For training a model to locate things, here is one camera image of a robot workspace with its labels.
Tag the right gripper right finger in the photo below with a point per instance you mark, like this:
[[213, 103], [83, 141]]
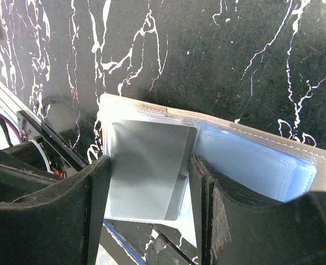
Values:
[[235, 225]]

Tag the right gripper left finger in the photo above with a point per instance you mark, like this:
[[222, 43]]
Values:
[[59, 224]]

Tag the dark grey credit card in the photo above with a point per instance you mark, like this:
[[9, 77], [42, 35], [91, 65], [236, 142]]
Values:
[[149, 166]]

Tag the grey leather card holder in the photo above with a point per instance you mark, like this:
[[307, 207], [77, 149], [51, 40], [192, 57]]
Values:
[[276, 167]]

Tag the aluminium frame rail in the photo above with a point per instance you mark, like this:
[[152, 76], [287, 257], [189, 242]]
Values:
[[14, 104]]

